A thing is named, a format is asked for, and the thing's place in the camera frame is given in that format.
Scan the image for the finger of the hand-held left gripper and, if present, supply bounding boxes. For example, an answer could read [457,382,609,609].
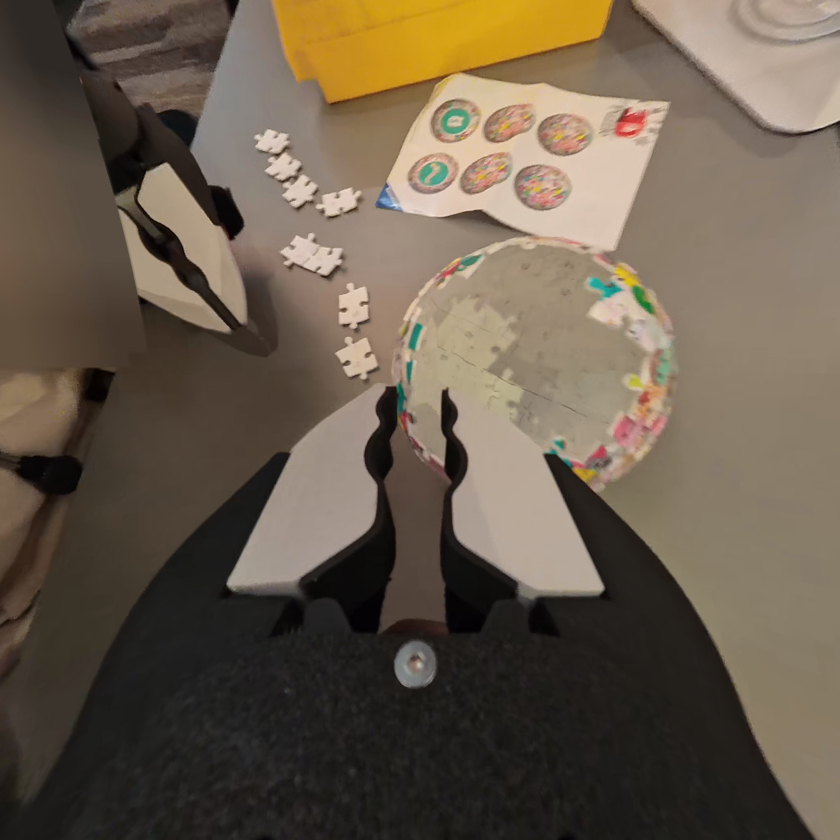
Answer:
[117,206,231,337]
[138,163,250,333]

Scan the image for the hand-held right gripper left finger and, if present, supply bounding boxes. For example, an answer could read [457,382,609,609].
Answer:
[225,384,399,634]

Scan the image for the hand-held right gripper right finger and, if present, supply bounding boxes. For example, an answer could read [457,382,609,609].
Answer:
[440,387,606,635]

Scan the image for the printed puzzle instruction leaflet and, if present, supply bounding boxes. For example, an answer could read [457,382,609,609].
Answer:
[375,72,672,253]

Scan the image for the white puzzle pieces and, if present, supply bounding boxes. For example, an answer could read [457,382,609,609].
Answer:
[252,128,382,382]

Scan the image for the yellow plastic bin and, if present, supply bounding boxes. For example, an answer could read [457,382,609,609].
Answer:
[270,0,614,105]

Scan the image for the colourful puzzle ball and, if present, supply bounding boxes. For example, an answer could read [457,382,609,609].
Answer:
[392,236,677,493]

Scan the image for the black chair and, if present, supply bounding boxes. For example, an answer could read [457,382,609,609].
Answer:
[157,108,199,151]

